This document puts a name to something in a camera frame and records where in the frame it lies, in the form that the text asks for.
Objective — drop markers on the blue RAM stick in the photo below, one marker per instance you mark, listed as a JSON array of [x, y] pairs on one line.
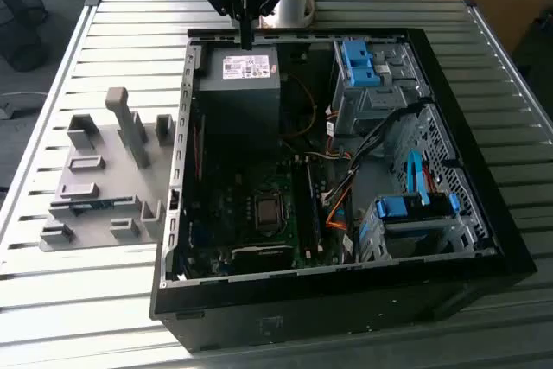
[[93, 205]]

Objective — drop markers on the blue empty disk carrier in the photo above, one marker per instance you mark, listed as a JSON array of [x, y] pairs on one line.
[[360, 64]]

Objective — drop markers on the grey power supply unit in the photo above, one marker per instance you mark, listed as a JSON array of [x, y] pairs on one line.
[[235, 118]]

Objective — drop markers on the metal disk bay cage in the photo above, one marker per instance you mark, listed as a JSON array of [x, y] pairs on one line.
[[376, 105]]

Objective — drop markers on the black mesh waste basket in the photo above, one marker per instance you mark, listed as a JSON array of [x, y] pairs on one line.
[[21, 27]]

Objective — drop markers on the grey parts rack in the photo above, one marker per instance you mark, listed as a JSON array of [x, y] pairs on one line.
[[108, 170]]

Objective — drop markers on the CPU socket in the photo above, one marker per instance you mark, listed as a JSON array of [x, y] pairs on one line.
[[268, 211]]

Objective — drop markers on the green motherboard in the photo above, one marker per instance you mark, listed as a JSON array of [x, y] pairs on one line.
[[224, 213]]

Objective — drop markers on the hard disk in blue carrier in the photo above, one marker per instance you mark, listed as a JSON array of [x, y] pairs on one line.
[[415, 209]]

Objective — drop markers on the black graphics card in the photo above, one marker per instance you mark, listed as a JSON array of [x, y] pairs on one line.
[[261, 258]]

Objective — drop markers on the black PC case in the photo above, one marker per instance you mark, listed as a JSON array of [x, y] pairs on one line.
[[302, 313]]

